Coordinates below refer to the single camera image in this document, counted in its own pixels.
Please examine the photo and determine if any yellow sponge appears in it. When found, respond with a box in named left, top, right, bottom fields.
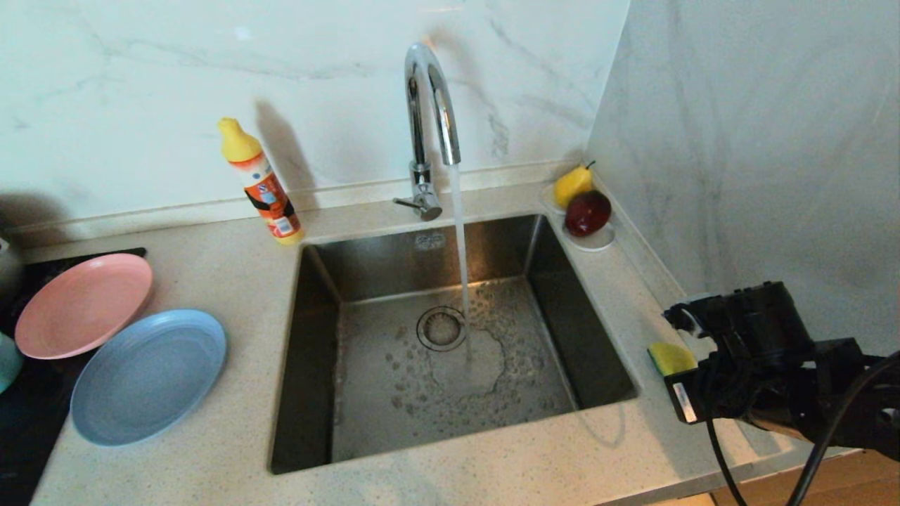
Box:
left=647, top=342, right=698, bottom=377

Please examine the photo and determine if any chrome gooseneck faucet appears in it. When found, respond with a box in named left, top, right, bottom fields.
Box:
left=392, top=42, right=463, bottom=222

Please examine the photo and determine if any orange dish soap bottle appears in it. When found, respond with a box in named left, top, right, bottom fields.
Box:
left=217, top=117, right=304, bottom=245

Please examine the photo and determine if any blue plate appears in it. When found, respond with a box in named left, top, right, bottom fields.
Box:
left=70, top=309, right=228, bottom=448

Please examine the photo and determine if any pink plate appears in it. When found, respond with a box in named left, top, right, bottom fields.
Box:
left=14, top=254, right=154, bottom=360

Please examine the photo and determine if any teal cup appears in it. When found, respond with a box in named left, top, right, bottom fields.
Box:
left=0, top=334, right=23, bottom=393

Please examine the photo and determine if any metal sink drain strainer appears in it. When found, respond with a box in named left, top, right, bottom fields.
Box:
left=416, top=307, right=468, bottom=352

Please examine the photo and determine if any stainless steel sink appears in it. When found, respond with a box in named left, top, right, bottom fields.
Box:
left=270, top=214, right=641, bottom=475

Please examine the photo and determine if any wooden cabinet panel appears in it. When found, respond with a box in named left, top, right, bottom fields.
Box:
left=710, top=446, right=900, bottom=506

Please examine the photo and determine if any small white dish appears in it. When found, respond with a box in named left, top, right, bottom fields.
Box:
left=540, top=184, right=616, bottom=252

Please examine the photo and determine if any dark red apple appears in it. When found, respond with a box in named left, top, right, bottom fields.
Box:
left=563, top=190, right=612, bottom=237

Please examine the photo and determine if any yellow pear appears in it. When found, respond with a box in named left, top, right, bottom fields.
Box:
left=553, top=161, right=596, bottom=209

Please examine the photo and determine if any black glass cooktop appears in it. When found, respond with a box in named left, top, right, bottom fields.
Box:
left=0, top=247, right=148, bottom=506

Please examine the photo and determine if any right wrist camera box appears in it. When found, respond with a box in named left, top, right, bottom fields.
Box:
left=679, top=306, right=714, bottom=345

